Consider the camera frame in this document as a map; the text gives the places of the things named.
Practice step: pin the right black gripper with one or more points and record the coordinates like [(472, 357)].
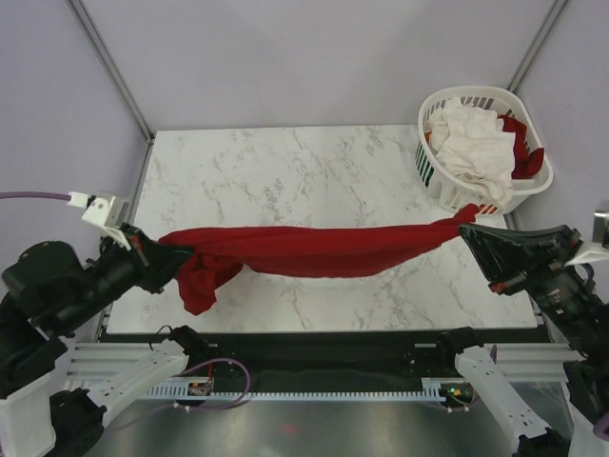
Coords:
[(507, 250)]

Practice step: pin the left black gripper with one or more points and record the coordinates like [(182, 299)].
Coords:
[(159, 262)]

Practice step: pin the red t shirt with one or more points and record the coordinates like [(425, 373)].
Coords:
[(221, 253)]

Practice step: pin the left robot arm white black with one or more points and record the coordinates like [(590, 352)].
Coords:
[(50, 295)]

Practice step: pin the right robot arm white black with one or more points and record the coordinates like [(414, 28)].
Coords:
[(582, 320)]

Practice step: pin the white laundry basket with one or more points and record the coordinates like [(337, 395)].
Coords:
[(452, 193)]

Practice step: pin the red cloth in basket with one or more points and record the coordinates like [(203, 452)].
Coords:
[(527, 163)]

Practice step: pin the white t shirt pile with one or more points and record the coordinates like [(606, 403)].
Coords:
[(470, 145)]

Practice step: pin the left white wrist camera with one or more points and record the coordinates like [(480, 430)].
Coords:
[(104, 211)]

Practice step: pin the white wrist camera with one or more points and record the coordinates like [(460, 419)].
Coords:
[(104, 211), (596, 238)]

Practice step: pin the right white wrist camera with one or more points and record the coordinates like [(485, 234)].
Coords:
[(596, 238)]

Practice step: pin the aluminium rail frame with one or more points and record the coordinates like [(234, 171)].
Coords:
[(539, 362)]

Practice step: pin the white slotted cable duct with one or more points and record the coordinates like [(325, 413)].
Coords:
[(429, 392)]

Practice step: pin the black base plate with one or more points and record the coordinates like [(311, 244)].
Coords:
[(304, 361)]

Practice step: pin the right aluminium corner post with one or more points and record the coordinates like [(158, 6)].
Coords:
[(547, 26)]

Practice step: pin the aluminium corner post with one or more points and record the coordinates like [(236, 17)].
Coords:
[(547, 26), (100, 48)]

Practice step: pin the left aluminium corner post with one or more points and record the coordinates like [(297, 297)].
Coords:
[(100, 48)]

